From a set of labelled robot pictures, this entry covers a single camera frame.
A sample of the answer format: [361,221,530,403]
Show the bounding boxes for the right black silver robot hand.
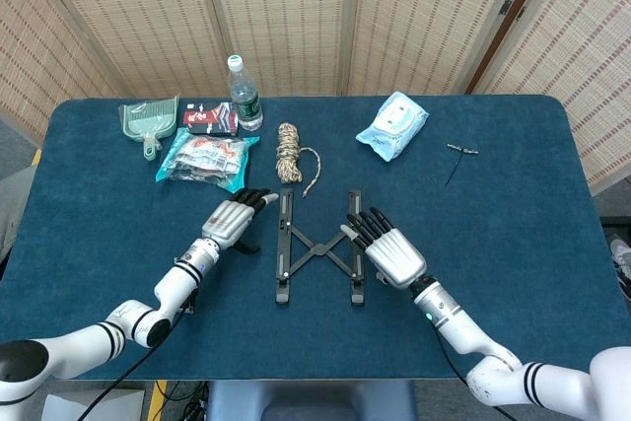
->
[339,207,428,290]

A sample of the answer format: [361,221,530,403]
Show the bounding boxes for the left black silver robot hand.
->
[200,187,280,253]

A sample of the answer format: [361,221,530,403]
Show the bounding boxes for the black folding metal stand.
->
[274,187,367,307]

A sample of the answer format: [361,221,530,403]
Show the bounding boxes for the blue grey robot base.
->
[206,380,418,421]

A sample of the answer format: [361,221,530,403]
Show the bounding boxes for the teal clear snack bag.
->
[155,127,261,195]

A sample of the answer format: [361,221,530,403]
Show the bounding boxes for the black box with gold print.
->
[182,285,200,315]

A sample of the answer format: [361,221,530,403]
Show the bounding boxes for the red black printed packet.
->
[181,101,239,136]

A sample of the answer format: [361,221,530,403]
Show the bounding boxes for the clear plastic water bottle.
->
[226,54,264,132]

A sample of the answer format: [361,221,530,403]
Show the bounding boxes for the small metal bar with black tie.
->
[445,143,480,189]

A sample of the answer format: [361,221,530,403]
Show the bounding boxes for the pale green plastic dustpan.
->
[117,96,180,162]

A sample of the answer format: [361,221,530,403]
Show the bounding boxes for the light blue wet wipes pack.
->
[355,91,430,163]

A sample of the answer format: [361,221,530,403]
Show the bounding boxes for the blue felt table cover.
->
[0,95,631,383]

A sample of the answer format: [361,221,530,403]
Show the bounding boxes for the woven bamboo folding screen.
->
[0,0,631,195]

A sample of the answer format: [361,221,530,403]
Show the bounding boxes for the white box on floor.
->
[41,386,145,421]

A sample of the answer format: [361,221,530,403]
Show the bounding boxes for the grey sneaker shoe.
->
[609,238,631,300]

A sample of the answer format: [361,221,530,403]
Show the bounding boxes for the beige braided rope bundle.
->
[274,122,322,199]

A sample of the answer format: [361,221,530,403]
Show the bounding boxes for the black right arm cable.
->
[433,326,514,421]

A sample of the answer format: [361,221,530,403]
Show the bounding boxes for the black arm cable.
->
[91,310,194,421]
[433,326,514,421]

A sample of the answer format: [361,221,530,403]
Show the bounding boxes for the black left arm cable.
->
[91,310,194,421]

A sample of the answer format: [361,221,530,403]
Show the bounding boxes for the tangled black floor cables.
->
[167,381,209,421]

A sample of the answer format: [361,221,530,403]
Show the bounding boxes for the brown wooden post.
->
[465,0,558,95]

